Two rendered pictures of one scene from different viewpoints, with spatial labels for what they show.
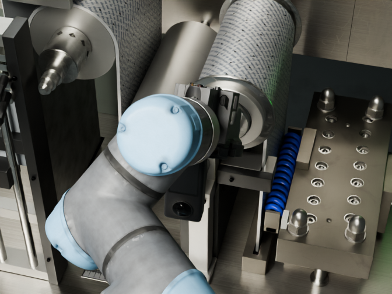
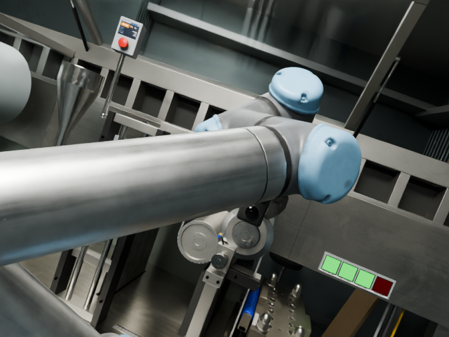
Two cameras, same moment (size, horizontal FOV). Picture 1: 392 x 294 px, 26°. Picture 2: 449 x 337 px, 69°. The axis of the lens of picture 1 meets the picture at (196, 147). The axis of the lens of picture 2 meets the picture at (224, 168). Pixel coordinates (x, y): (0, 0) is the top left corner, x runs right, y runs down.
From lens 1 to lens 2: 0.67 m
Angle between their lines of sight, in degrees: 38
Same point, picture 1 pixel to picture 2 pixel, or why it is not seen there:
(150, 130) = (298, 77)
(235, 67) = not seen: hidden behind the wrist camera
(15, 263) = (74, 303)
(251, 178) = (248, 278)
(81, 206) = (233, 112)
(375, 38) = (306, 248)
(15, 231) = (80, 291)
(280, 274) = not seen: outside the picture
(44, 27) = not seen: hidden behind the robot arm
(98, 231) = (248, 116)
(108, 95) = (156, 252)
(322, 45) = (278, 247)
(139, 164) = (288, 90)
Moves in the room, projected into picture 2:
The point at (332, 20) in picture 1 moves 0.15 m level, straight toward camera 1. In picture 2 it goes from (286, 233) to (288, 244)
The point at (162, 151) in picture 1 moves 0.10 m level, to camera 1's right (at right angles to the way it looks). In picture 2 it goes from (305, 87) to (372, 114)
